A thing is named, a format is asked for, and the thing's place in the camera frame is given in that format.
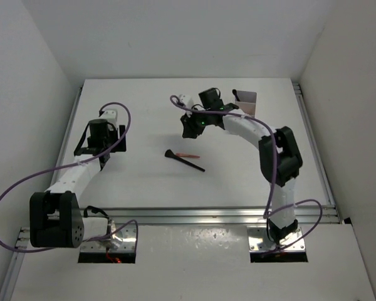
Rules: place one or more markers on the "white divided organizer box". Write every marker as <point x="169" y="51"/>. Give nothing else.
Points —
<point x="248" y="102"/>

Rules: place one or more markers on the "black brush pink handle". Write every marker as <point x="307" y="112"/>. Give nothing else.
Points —
<point x="235" y="93"/>

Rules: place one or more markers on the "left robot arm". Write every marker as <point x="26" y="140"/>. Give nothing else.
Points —
<point x="55" y="218"/>

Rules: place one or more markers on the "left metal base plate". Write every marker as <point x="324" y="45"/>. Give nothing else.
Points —
<point x="122" y="238"/>

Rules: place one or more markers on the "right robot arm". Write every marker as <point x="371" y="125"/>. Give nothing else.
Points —
<point x="279" y="156"/>

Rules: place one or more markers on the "metal base plate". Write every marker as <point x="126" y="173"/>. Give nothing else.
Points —
<point x="122" y="238"/>
<point x="260" y="243"/>

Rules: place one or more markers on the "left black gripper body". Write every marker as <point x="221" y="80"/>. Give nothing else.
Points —
<point x="113" y="138"/>

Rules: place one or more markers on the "aluminium rail frame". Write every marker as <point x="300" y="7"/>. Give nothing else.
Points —
<point x="240" y="209"/>

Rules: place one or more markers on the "large black makeup brush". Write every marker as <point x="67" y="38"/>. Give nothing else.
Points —
<point x="170" y="154"/>

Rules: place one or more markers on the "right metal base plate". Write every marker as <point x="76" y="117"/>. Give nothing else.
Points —
<point x="260" y="243"/>

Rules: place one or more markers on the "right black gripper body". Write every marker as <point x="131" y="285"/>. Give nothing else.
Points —
<point x="197" y="122"/>

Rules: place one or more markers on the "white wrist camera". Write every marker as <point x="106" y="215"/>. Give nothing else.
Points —
<point x="185" y="101"/>
<point x="110" y="115"/>

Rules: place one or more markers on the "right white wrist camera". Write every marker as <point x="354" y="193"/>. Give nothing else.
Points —
<point x="185" y="101"/>

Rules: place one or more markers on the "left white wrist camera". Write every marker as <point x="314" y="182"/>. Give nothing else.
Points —
<point x="110" y="115"/>

